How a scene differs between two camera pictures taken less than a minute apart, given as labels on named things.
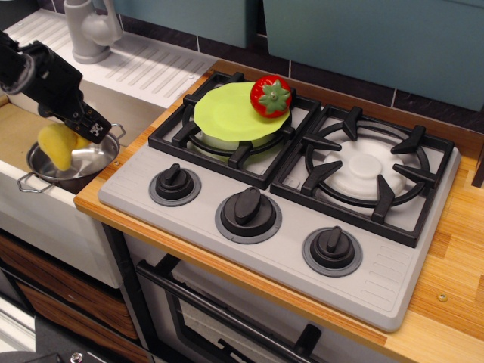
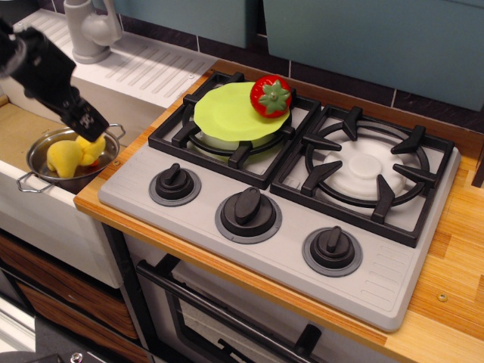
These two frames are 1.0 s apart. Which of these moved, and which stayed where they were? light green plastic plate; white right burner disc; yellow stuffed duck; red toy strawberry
Moved: yellow stuffed duck
Stayed: red toy strawberry; light green plastic plate; white right burner disc
